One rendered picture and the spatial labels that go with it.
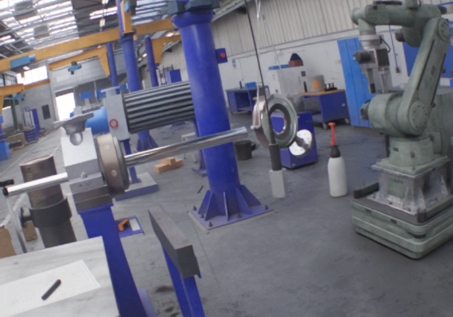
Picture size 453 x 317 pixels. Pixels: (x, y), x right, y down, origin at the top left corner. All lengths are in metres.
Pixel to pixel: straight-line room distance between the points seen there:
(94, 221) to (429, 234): 2.18
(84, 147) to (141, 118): 3.69
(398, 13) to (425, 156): 1.09
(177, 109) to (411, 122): 3.95
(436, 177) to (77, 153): 2.50
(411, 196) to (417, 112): 0.62
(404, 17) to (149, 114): 4.07
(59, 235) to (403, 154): 3.05
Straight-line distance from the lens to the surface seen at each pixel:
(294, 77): 9.05
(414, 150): 2.90
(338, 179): 4.20
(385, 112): 2.84
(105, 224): 2.04
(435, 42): 3.03
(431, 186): 3.04
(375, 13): 2.74
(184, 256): 1.56
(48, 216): 3.64
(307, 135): 2.83
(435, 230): 2.85
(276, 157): 1.72
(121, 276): 2.16
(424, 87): 2.87
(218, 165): 4.03
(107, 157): 2.15
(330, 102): 8.17
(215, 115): 3.95
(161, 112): 5.85
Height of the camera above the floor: 1.48
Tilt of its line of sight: 11 degrees down
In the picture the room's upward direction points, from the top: 11 degrees counter-clockwise
